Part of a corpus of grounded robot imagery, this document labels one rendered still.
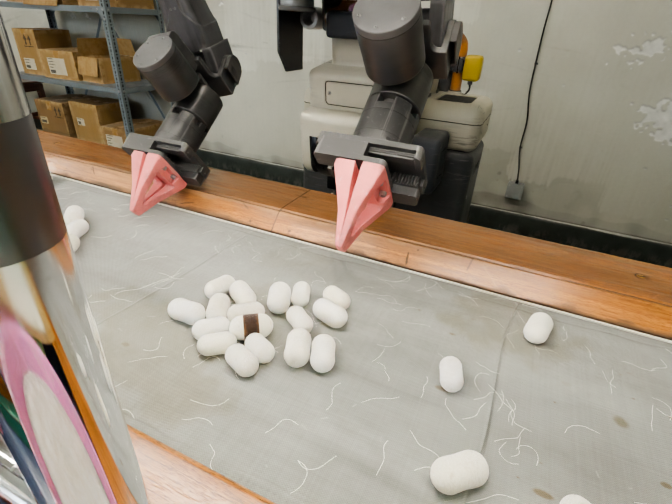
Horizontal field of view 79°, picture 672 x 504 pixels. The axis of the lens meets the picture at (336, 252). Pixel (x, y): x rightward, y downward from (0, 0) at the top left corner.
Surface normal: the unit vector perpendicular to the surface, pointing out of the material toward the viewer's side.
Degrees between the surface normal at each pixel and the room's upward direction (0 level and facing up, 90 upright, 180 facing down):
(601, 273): 0
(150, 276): 0
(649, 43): 90
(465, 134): 90
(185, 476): 0
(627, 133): 90
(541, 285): 45
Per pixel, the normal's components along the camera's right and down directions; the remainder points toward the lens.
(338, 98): -0.43, 0.54
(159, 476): 0.05, -0.87
